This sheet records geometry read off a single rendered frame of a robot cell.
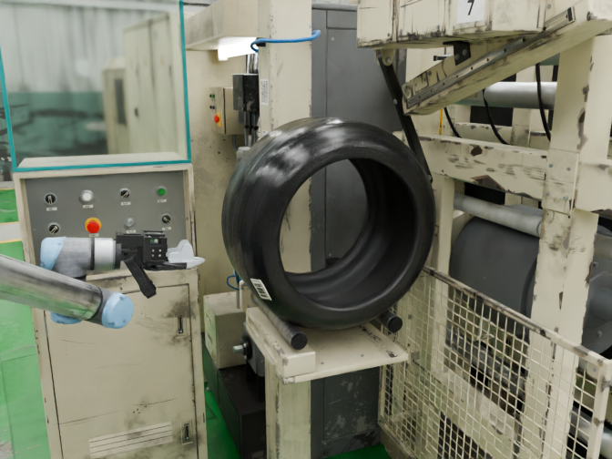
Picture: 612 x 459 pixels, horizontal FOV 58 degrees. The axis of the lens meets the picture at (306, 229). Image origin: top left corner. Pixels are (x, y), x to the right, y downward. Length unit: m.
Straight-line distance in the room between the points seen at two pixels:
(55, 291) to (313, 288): 0.81
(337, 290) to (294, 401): 0.47
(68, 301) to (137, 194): 0.86
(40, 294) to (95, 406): 1.09
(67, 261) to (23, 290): 0.23
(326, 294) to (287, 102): 0.58
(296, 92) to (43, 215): 0.91
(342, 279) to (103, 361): 0.90
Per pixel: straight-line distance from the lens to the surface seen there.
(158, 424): 2.27
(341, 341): 1.66
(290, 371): 1.47
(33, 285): 1.13
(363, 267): 1.73
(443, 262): 1.98
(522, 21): 1.29
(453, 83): 1.55
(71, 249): 1.34
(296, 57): 1.69
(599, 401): 1.32
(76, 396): 2.17
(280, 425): 2.01
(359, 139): 1.36
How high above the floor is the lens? 1.54
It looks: 15 degrees down
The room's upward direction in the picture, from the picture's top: straight up
